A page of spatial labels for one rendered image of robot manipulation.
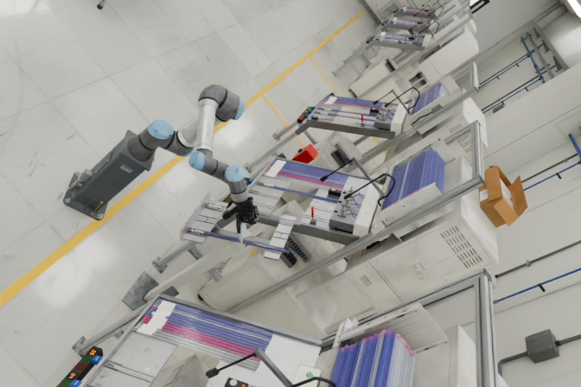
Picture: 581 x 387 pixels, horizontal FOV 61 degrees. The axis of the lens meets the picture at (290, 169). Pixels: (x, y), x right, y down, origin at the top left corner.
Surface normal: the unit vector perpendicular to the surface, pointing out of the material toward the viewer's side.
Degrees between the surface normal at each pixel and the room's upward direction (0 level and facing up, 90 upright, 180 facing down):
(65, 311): 0
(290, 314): 90
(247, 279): 90
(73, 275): 0
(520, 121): 90
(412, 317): 90
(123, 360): 45
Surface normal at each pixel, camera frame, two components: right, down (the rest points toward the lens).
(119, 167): 0.00, 0.71
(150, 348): 0.07, -0.89
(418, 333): -0.31, 0.42
